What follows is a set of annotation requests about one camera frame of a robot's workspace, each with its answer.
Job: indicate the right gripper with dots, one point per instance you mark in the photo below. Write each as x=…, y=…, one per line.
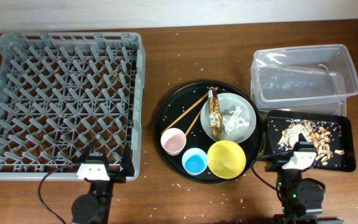
x=278, y=163

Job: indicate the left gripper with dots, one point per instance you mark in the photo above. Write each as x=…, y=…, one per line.
x=128, y=167

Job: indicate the pink cup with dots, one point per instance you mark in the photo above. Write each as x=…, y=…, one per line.
x=173, y=140

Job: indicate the yellow bowl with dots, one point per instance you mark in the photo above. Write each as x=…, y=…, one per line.
x=226, y=159

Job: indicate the white tissue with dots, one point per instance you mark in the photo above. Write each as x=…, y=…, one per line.
x=232, y=121

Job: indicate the blue cup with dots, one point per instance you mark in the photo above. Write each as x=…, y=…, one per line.
x=194, y=161

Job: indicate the gold snack wrapper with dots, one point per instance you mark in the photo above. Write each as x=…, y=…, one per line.
x=215, y=116

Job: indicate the wooden chopstick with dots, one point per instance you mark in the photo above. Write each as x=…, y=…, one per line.
x=193, y=123
x=185, y=112

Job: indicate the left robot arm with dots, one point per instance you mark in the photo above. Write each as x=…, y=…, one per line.
x=94, y=206

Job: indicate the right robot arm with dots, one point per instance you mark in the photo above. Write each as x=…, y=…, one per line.
x=301, y=198

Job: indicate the grey dishwasher rack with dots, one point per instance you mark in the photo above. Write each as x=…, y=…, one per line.
x=63, y=91

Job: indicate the pile of food scraps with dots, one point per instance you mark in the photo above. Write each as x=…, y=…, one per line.
x=323, y=135

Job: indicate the black rectangular tray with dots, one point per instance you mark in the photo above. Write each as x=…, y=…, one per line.
x=276, y=121

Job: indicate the clear plastic bin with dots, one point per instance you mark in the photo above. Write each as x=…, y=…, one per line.
x=312, y=79

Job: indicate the grey plate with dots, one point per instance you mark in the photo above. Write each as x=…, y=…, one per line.
x=228, y=102

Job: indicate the round black tray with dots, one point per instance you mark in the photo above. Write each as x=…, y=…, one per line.
x=197, y=137

